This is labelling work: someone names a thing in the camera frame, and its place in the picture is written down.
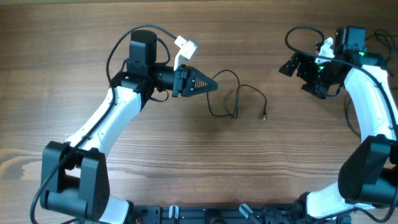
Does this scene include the thin black usb cable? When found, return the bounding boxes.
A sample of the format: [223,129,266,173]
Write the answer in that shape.
[206,69,268,121]

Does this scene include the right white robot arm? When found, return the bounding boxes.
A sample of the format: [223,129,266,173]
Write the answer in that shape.
[279,26,397,223]

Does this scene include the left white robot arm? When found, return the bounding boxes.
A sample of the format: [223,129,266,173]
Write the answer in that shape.
[30,24,218,223]

